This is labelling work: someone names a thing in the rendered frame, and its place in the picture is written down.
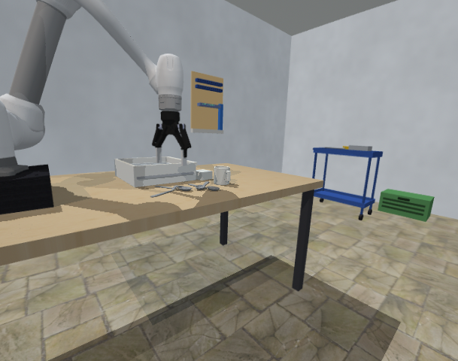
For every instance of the grey mug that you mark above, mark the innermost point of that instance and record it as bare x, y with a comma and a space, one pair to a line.
222, 175

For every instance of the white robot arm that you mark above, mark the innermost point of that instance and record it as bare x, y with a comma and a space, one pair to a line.
22, 124

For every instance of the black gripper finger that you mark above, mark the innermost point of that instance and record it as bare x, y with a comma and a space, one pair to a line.
159, 138
182, 139

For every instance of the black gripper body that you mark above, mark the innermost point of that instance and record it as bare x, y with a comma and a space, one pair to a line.
170, 118

